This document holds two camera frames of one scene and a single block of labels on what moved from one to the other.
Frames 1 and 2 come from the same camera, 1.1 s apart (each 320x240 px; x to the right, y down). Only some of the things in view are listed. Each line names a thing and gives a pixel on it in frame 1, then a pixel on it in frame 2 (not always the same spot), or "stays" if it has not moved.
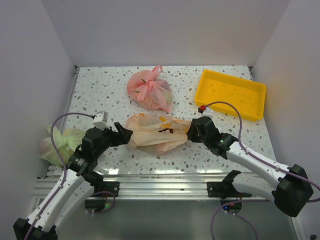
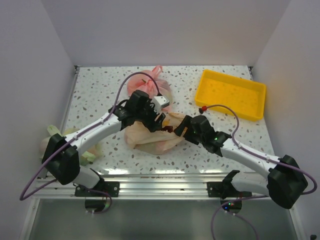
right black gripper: [190, 132] stays
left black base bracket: [112, 187] stays
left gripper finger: [124, 135] -> [157, 125]
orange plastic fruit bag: [153, 134] stays
